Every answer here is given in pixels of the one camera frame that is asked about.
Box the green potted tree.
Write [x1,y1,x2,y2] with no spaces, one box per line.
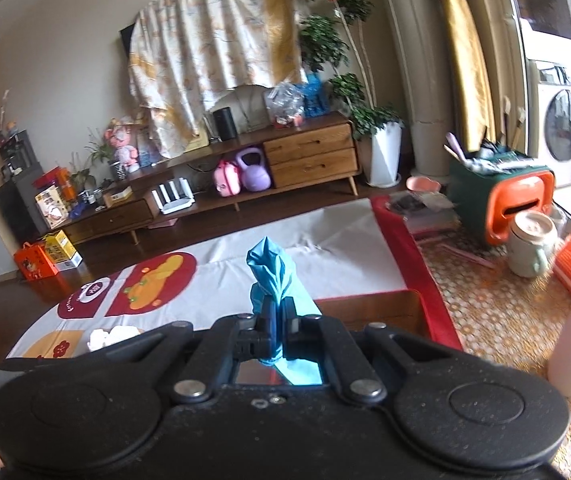
[295,0,406,138]

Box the yellow curtain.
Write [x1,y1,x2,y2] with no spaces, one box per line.
[428,0,496,153]

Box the black cylinder speaker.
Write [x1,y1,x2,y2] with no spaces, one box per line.
[214,106,238,142]

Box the pink doll bouquet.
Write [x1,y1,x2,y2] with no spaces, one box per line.
[105,117,141,173]

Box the cartoon printed box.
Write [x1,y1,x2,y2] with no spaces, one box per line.
[34,185,70,229]

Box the pink dish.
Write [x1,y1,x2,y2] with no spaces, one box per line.
[405,175,442,193]

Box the white printed diaper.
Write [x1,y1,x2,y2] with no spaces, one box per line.
[88,326,143,352]

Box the set of cosmetic brushes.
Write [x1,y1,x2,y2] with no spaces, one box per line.
[443,132,531,171]

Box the small potted plant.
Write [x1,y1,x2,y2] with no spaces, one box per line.
[85,127,131,181]

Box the purple kettlebell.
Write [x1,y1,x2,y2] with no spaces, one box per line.
[235,146,271,192]

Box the stack of books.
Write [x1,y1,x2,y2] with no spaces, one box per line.
[385,191,461,238]

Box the white router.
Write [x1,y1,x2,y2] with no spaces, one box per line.
[151,177,196,216]

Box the wooden television cabinet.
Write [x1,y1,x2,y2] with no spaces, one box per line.
[58,112,363,246]

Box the floral yellow white sheet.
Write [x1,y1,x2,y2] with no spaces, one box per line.
[128,0,311,158]

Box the green orange organizer box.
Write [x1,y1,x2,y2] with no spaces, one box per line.
[448,160,556,246]

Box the yellow white carton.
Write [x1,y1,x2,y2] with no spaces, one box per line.
[40,230,83,271]

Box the clear plastic bag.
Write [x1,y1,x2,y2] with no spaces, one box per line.
[264,80,311,128]

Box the white planter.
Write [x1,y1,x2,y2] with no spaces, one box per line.
[368,121,403,188]

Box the white washing machine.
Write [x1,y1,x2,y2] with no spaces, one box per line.
[528,60,571,188]

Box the black small fridge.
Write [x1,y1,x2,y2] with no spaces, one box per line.
[0,177,48,246]

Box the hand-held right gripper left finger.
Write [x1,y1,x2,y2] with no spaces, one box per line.
[130,296,277,404]

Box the yellow tissue box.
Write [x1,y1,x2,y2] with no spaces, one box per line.
[102,186,133,208]

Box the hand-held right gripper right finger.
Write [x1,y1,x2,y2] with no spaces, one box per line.
[280,300,437,404]

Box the black countertop appliance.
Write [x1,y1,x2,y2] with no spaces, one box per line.
[0,130,41,178]

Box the orange gift box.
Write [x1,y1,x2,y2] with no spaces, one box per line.
[14,241,59,281]

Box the pale green mug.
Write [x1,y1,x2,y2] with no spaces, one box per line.
[508,210,559,278]

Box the blue rubber glove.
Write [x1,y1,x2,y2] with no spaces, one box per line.
[246,234,324,385]

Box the pink stick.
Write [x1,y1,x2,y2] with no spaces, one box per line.
[438,242,496,268]

